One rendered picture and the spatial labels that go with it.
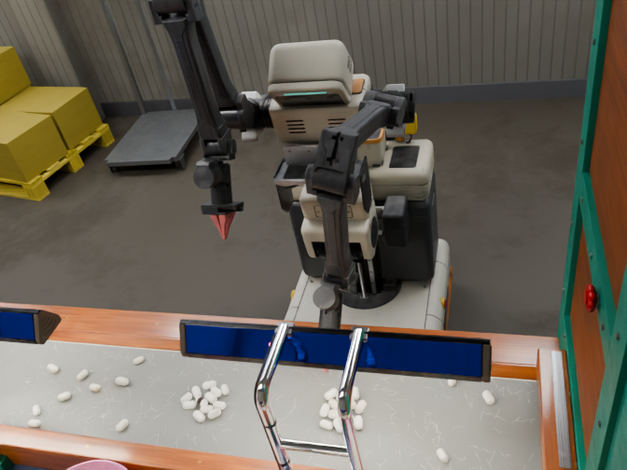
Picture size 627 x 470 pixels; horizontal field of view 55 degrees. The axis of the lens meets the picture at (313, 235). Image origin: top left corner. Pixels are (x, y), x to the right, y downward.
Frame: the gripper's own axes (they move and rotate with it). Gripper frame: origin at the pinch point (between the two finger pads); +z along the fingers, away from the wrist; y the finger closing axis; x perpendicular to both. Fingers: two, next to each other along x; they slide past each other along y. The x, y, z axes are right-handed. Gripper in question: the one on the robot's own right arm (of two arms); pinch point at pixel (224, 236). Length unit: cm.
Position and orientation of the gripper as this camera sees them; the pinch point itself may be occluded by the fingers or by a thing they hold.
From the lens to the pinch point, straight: 166.8
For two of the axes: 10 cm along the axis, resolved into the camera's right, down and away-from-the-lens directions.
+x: 2.8, -2.2, 9.3
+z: 0.4, 9.8, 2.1
